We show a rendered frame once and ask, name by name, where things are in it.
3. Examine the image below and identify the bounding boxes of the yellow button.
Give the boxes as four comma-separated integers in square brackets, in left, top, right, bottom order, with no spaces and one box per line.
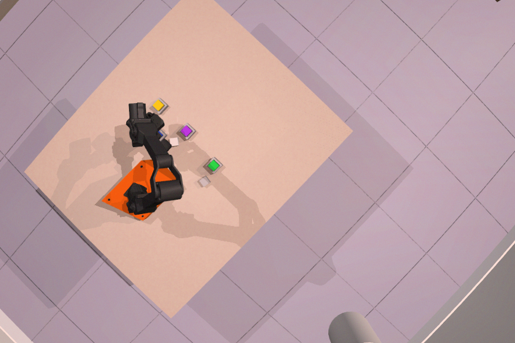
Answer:
[151,98,168,114]

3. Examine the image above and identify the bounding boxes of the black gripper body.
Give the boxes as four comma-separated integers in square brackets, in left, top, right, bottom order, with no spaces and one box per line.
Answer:
[126,118,172,151]

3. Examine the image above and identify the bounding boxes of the green button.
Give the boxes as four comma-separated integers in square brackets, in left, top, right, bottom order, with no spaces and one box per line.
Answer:
[205,157,223,174]

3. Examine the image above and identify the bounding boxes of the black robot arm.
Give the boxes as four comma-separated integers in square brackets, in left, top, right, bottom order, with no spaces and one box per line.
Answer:
[124,103,184,215]

